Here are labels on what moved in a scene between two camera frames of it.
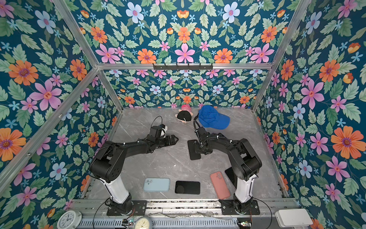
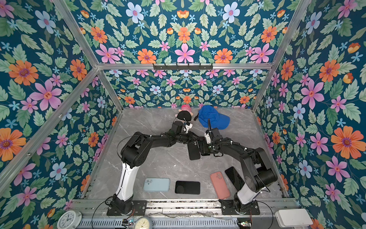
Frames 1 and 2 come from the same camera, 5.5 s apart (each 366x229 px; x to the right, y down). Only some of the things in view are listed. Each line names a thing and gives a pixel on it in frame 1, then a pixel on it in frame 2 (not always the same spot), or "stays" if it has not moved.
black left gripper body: (161, 141) → (186, 138)
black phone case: (193, 155) stays
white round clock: (69, 219) stays
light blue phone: (157, 184) stays
